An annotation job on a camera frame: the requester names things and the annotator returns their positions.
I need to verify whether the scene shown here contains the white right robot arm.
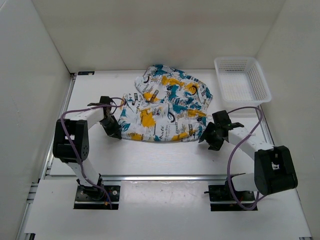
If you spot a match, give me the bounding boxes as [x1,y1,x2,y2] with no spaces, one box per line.
[199,122,298,200]

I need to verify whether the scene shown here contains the black corner bracket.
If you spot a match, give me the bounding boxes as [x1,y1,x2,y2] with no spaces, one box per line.
[77,71,95,76]

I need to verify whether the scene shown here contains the aluminium right side rail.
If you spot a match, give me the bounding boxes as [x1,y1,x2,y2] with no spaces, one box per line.
[254,104,313,240]

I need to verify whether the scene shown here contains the aluminium table edge rail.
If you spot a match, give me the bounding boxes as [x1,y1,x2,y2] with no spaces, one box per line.
[39,174,261,182]

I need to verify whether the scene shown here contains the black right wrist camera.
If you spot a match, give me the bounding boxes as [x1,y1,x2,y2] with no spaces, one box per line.
[212,110,245,131]

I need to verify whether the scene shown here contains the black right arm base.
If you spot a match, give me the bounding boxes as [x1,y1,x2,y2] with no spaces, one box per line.
[203,177,258,212]

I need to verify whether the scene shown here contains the aluminium left side rail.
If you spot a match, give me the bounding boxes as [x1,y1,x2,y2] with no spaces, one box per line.
[14,72,77,240]

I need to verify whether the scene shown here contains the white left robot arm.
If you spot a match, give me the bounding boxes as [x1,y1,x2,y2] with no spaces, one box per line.
[52,105,122,200]

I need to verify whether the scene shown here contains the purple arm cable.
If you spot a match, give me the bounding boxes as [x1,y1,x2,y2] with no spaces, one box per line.
[226,106,263,210]
[60,96,126,210]

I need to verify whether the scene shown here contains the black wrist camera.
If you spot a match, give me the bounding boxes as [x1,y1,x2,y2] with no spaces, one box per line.
[212,110,245,131]
[87,96,114,107]

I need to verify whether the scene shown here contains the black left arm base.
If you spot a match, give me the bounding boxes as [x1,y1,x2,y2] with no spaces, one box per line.
[73,179,121,210]

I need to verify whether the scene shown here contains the white printed shorts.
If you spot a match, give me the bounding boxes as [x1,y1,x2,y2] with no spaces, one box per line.
[118,64,213,142]

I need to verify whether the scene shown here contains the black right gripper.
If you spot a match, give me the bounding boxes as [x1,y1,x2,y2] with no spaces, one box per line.
[198,121,224,151]

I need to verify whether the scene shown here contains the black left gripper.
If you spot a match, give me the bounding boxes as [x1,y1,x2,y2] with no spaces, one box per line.
[99,114,122,139]

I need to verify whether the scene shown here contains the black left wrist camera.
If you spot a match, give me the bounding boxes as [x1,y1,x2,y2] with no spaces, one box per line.
[87,96,114,107]

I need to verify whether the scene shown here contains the white plastic mesh basket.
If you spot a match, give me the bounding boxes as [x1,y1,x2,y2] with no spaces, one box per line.
[214,56,272,110]

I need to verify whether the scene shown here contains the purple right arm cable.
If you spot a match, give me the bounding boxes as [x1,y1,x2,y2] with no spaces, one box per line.
[226,106,263,210]

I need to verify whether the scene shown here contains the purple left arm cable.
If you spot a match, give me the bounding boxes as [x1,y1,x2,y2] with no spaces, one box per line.
[60,96,126,210]

